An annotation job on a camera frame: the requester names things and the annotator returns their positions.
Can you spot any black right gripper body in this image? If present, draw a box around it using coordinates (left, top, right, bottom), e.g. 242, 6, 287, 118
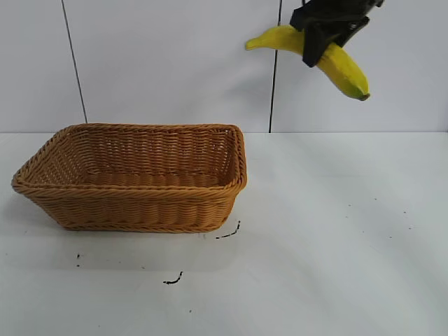
289, 0, 386, 36

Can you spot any brown woven wicker basket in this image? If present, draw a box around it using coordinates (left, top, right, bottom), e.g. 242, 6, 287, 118
11, 122, 249, 234

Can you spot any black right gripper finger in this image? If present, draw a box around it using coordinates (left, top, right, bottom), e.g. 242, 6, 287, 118
336, 17, 371, 48
302, 29, 342, 69

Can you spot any yellow banana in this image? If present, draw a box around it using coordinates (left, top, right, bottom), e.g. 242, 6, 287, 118
244, 24, 371, 102

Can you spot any thin black vertical wall strip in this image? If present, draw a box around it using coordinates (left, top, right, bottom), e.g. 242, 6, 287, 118
267, 0, 284, 134
62, 0, 88, 125

